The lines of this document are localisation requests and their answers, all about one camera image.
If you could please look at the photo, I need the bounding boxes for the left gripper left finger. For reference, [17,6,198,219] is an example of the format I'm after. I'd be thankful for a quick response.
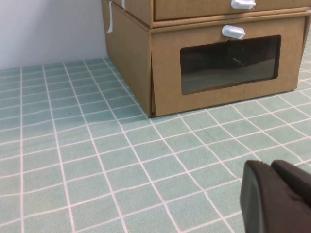
[239,159,311,233]

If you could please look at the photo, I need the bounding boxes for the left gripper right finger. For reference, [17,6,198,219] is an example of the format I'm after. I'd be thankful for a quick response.
[271,159,311,209]

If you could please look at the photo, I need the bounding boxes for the cardboard drawer with window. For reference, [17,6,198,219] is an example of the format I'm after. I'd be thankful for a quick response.
[150,15,307,117]

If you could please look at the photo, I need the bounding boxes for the white plastic drawer handle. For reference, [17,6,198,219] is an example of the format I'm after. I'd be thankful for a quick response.
[230,0,257,10]
[221,25,246,39]

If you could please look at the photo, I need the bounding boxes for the brown cardboard box shell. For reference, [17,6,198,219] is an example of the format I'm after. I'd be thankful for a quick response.
[101,0,311,31]
[104,2,311,119]

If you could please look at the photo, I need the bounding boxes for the green checkered tablecloth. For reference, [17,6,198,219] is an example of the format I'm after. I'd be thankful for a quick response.
[0,57,311,233]

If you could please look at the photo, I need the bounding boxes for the plain cardboard drawer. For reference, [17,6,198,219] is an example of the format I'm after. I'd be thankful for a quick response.
[153,0,311,21]

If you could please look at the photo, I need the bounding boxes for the long white tape strip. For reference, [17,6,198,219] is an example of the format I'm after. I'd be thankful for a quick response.
[106,0,114,33]

